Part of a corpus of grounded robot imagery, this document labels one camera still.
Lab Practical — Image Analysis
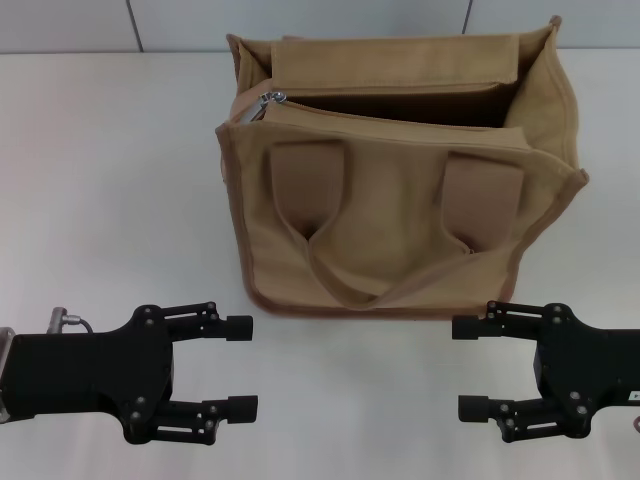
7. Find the khaki canvas food bag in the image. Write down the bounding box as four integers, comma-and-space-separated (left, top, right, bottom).
214, 15, 590, 317

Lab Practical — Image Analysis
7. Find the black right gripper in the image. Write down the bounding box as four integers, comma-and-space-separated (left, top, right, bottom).
451, 300, 640, 444

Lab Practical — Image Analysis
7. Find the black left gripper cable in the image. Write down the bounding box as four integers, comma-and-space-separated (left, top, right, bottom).
47, 307, 96, 335

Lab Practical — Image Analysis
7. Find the silver metal zipper pull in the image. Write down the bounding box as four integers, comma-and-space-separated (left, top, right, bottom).
243, 90, 287, 124

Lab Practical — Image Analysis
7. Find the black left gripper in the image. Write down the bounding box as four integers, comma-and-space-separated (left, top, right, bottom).
0, 301, 254, 445

